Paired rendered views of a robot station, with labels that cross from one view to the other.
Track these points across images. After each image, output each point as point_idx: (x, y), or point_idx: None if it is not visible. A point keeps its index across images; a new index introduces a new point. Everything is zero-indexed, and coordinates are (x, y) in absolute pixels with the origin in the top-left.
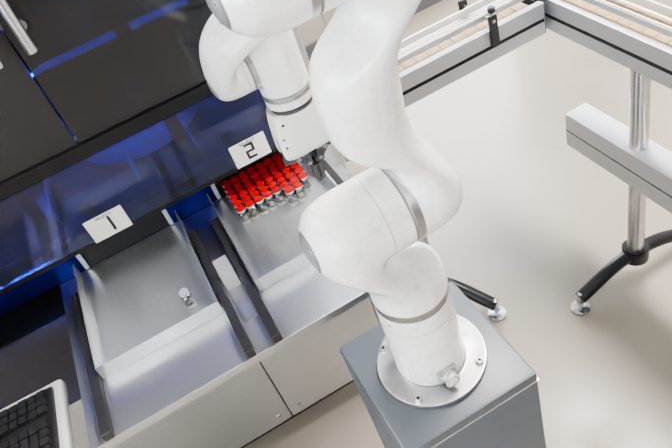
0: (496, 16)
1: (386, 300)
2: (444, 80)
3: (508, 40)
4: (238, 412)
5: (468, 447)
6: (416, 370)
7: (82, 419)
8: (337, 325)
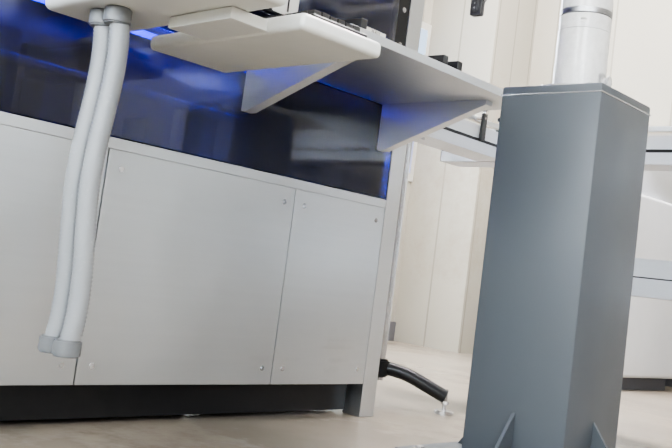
0: (487, 116)
1: None
2: (451, 137)
3: (487, 144)
4: (240, 320)
5: (619, 130)
6: (587, 66)
7: (148, 175)
8: (347, 285)
